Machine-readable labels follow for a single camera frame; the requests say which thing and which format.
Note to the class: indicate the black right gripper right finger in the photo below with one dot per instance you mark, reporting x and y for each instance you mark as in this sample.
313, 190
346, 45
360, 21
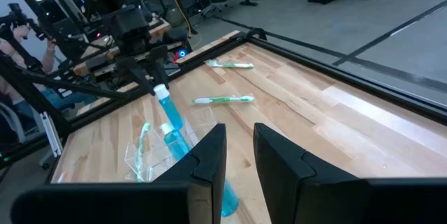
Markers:
314, 199

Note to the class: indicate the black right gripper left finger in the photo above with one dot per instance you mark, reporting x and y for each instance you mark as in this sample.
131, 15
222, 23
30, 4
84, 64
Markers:
104, 206

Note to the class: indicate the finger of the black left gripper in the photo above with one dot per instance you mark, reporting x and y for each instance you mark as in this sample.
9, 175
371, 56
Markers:
160, 63
134, 68

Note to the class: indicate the teal mouthwash bottle white cap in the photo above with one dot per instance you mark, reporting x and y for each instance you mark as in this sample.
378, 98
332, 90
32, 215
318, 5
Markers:
169, 109
174, 143

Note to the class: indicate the clear acrylic organizer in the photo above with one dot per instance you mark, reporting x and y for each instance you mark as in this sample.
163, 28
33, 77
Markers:
153, 161

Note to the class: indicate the green white toothbrush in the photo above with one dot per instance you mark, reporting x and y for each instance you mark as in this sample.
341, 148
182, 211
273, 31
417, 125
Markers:
223, 99
230, 65
141, 147

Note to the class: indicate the person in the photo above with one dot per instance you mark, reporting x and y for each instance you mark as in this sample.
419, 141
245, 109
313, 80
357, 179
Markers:
10, 60

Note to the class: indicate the white metal bracket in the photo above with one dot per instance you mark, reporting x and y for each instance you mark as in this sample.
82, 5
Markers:
52, 136

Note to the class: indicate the black aluminium table frame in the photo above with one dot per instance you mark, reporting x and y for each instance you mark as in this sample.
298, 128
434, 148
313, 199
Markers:
349, 76

